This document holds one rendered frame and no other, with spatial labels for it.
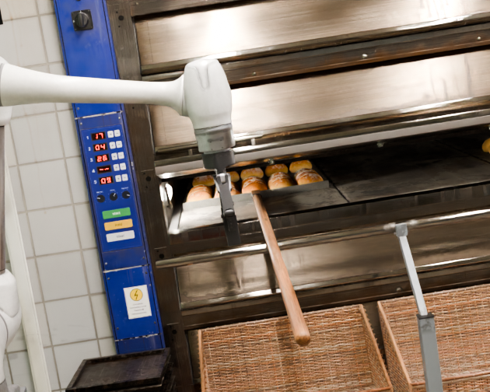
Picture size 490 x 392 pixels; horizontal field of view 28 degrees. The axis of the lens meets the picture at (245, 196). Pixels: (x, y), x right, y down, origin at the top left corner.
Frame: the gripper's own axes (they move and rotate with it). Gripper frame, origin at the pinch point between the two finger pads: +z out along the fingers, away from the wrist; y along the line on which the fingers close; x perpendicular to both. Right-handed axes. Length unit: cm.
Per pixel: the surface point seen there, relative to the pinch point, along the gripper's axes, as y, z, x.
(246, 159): -74, -9, 10
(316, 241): -51, 16, 25
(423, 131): -72, -8, 65
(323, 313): -85, 47, 27
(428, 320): -27, 38, 49
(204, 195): -134, 8, -5
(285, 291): 15.9, 11.7, 9.2
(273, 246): -30.6, 10.8, 11.0
